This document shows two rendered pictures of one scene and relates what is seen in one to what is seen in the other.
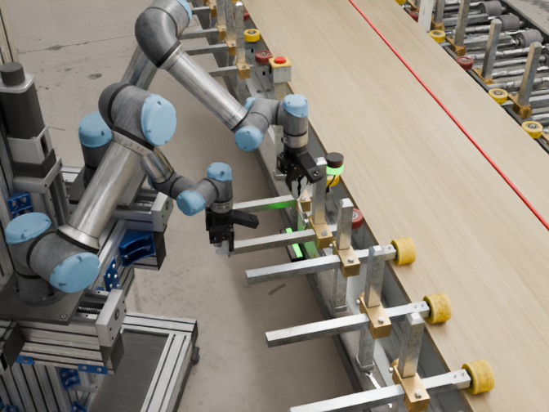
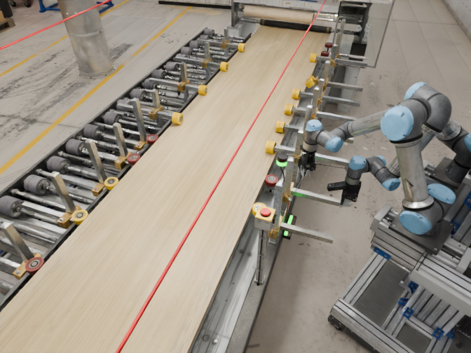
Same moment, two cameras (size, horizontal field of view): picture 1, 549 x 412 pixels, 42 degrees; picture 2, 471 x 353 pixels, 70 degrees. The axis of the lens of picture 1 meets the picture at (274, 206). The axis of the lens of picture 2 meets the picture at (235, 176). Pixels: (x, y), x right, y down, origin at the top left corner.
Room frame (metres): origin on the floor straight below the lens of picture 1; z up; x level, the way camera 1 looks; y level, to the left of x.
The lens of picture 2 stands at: (3.23, 0.40, 2.27)
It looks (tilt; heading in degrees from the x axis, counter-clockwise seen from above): 42 degrees down; 214
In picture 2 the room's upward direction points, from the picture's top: straight up
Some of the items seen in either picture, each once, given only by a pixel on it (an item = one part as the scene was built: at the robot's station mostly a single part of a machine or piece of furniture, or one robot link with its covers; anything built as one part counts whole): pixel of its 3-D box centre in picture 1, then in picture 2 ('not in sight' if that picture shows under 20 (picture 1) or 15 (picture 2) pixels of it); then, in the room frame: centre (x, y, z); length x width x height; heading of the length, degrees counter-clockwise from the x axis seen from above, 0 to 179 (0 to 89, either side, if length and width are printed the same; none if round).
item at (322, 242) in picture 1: (320, 230); (286, 191); (1.87, -0.16, 0.85); 0.14 x 0.06 x 0.05; 14
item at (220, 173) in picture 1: (219, 182); (357, 167); (1.77, 0.17, 1.13); 0.09 x 0.08 x 0.11; 141
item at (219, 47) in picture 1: (213, 49); not in sight; (3.28, 0.30, 0.84); 0.44 x 0.03 x 0.04; 104
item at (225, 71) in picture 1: (223, 72); not in sight; (3.04, 0.24, 0.84); 0.44 x 0.03 x 0.04; 104
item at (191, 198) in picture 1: (193, 195); (374, 165); (1.70, 0.24, 1.12); 0.11 x 0.11 x 0.08; 51
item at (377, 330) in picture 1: (373, 314); not in sight; (1.38, -0.28, 0.95); 0.14 x 0.06 x 0.05; 14
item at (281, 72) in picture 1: (279, 70); (265, 218); (2.38, -0.02, 1.18); 0.07 x 0.07 x 0.08; 14
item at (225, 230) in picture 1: (220, 222); (350, 189); (1.77, 0.17, 0.97); 0.09 x 0.08 x 0.12; 104
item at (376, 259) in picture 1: (370, 311); (305, 136); (1.41, -0.27, 0.93); 0.04 x 0.04 x 0.48; 14
